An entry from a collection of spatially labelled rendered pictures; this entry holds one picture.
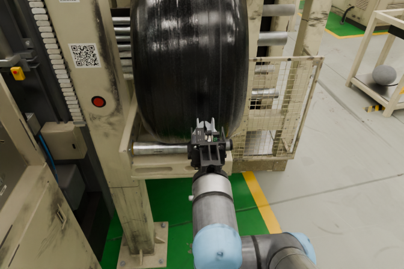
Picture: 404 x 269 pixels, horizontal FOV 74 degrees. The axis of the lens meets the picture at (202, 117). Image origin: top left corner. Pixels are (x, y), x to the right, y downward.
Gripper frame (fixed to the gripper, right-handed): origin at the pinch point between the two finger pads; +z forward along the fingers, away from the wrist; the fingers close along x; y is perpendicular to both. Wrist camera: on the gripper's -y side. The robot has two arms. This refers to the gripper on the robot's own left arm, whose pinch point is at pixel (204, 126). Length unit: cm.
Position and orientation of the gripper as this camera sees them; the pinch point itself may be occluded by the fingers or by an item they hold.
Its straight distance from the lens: 69.3
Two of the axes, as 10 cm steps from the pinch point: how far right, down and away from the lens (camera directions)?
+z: -0.5, -6.1, 7.9
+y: 0.0, -7.9, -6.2
